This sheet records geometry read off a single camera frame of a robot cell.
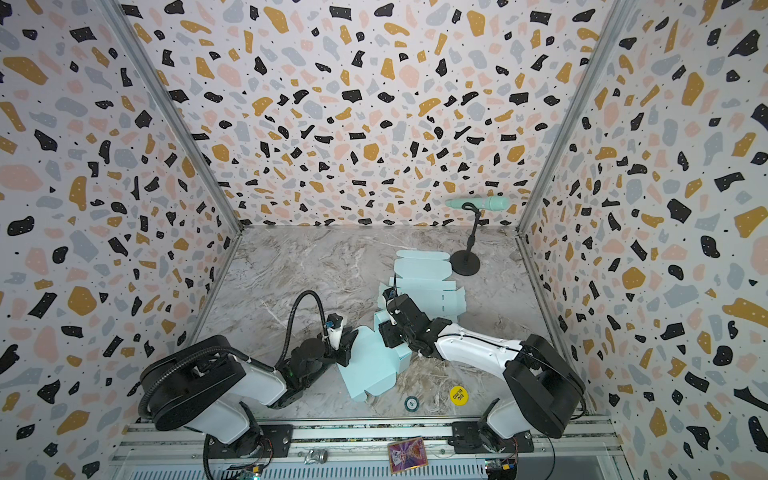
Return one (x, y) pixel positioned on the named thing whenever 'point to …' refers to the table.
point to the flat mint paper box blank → (423, 275)
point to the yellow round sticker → (459, 395)
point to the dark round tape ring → (416, 407)
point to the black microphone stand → (467, 263)
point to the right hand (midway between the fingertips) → (387, 321)
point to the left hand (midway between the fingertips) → (360, 327)
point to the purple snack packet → (407, 455)
